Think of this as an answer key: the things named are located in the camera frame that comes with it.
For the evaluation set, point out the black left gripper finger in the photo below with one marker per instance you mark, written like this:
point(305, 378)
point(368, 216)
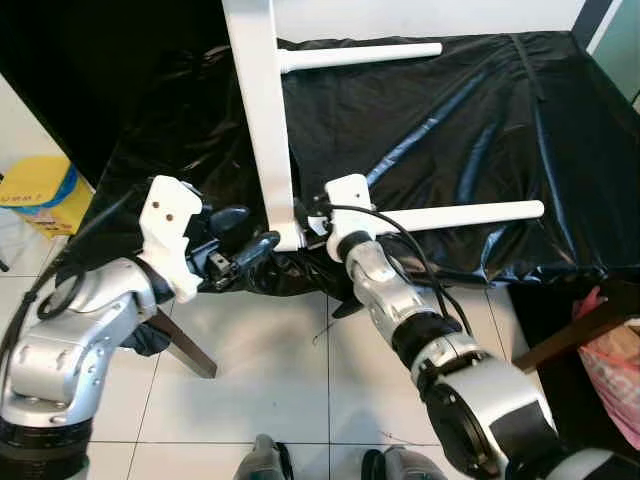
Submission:
point(230, 217)
point(258, 250)

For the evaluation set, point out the white plastic table top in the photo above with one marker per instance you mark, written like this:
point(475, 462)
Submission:
point(265, 120)

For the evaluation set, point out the white plastic table leg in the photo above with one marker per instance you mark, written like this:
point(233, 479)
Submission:
point(470, 215)
point(360, 56)

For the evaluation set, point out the brown wooden table leg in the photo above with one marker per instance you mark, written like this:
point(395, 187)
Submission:
point(185, 345)
point(570, 340)

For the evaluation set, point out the yellow cardboard box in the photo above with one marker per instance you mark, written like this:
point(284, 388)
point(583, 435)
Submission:
point(40, 195)

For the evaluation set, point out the black door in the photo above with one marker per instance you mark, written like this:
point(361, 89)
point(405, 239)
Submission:
point(110, 60)

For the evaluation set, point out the grey left robot foot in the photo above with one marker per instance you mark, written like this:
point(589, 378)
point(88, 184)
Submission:
point(262, 462)

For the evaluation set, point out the grey robot foot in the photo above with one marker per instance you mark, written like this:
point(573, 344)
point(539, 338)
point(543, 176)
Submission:
point(262, 462)
point(405, 467)

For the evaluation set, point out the pink plastic bag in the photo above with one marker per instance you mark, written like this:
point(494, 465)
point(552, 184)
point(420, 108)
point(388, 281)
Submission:
point(615, 375)

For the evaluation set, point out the grey right robot foot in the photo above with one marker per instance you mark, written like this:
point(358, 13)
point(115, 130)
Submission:
point(405, 467)

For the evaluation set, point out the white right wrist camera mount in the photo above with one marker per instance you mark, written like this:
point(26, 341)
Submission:
point(350, 205)

